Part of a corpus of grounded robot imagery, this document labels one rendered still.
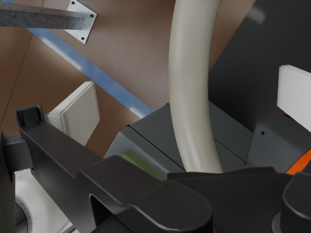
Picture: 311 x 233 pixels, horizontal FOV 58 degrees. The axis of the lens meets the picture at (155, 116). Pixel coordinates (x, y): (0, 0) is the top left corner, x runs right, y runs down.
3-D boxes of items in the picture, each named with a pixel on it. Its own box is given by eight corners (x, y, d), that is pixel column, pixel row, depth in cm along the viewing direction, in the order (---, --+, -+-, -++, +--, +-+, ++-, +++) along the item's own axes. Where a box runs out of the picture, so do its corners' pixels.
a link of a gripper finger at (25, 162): (43, 174, 13) (-22, 178, 13) (76, 130, 17) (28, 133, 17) (35, 144, 12) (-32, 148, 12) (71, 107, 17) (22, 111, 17)
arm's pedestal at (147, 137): (212, 194, 164) (161, 313, 93) (146, 141, 173) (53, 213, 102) (269, 131, 143) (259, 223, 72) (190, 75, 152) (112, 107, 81)
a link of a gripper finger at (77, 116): (73, 168, 14) (59, 168, 14) (101, 119, 21) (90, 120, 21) (61, 113, 13) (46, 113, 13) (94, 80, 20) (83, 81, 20)
